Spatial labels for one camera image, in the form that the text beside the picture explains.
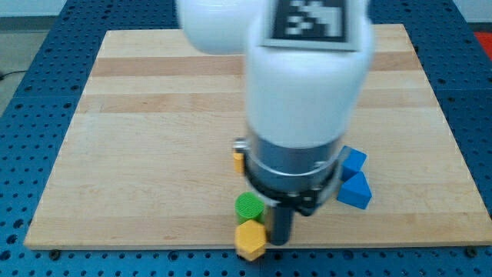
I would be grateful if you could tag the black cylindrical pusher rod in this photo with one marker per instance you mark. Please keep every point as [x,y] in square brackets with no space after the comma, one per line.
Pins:
[281,218]

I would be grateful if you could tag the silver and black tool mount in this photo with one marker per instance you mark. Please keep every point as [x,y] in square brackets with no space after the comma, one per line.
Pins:
[301,178]

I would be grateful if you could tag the green cylinder block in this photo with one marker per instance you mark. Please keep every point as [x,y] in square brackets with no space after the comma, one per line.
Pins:
[247,207]

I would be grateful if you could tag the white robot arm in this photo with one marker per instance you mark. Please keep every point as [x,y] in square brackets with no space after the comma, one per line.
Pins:
[305,63]

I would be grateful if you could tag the yellow heart block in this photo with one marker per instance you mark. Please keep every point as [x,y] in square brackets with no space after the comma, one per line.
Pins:
[238,162]

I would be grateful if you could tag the yellow hexagon block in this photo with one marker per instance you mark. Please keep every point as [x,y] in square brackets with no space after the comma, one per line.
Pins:
[250,240]

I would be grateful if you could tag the blue cube block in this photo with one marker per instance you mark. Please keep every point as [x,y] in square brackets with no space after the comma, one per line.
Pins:
[353,162]

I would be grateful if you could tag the blue pentagon block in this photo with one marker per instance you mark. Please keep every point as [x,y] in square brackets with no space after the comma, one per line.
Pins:
[356,191]

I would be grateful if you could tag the wooden board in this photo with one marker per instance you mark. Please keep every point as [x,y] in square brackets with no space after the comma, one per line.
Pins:
[147,162]

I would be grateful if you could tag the black and white fiducial tag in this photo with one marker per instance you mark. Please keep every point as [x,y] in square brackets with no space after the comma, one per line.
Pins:
[329,25]

